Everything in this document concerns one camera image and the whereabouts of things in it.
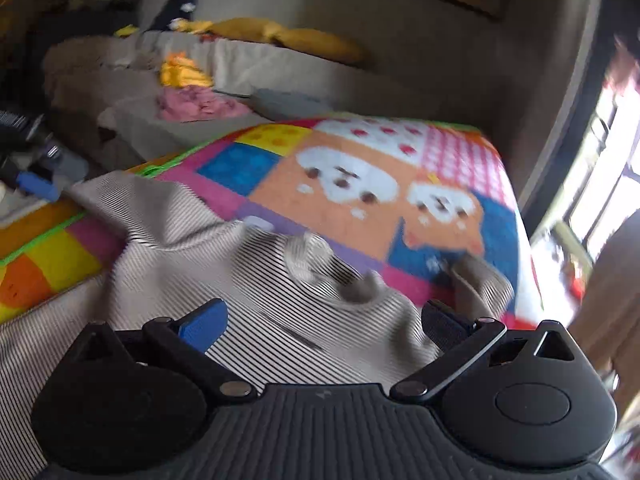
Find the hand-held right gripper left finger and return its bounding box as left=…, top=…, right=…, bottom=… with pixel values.
left=65, top=299, right=253, bottom=399

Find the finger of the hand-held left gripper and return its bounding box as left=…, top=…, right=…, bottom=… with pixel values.
left=15, top=171, right=60, bottom=202

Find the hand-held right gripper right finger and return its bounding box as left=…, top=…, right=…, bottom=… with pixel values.
left=390, top=300, right=576, bottom=403

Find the grey striped shirt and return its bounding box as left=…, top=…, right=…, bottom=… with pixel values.
left=0, top=170, right=516, bottom=480

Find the colourful printed blanket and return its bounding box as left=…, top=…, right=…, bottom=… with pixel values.
left=0, top=115, right=536, bottom=333

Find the beige cloth bundle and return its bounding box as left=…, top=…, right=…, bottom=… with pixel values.
left=567, top=207, right=640, bottom=393

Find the yellow cloth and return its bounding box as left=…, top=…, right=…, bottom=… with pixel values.
left=159, top=52, right=215, bottom=89

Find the dark garment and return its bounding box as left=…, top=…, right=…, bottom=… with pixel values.
left=149, top=0, right=199, bottom=32

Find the grey sofa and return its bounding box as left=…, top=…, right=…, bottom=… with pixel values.
left=42, top=27, right=386, bottom=173

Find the yellow pillow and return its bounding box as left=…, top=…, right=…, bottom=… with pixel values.
left=210, top=17, right=365, bottom=65

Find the hanging pink cloth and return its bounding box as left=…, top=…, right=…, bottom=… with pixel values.
left=602, top=32, right=640, bottom=103

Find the dark window frame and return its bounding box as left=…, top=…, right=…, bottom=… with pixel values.
left=520, top=0, right=640, bottom=261

